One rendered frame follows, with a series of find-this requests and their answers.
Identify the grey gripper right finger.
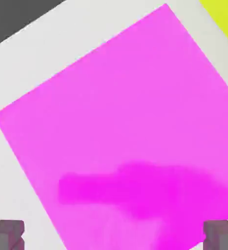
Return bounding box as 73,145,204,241
203,219,228,250

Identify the large magenta box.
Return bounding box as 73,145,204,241
0,3,228,250

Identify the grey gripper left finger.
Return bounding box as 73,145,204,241
0,219,25,250

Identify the large yellow box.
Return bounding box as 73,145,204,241
199,0,228,52

